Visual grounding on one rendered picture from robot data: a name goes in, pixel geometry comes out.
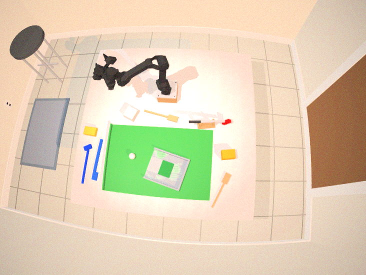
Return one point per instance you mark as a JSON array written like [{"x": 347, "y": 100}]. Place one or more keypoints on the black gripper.
[{"x": 109, "y": 60}]

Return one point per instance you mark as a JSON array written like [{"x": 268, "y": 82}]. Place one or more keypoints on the red golf putter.
[{"x": 224, "y": 122}]

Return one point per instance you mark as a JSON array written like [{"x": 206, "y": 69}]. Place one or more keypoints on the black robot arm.
[{"x": 124, "y": 77}]

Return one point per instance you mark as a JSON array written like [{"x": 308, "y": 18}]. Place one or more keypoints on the green rectangular mat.
[{"x": 125, "y": 175}]

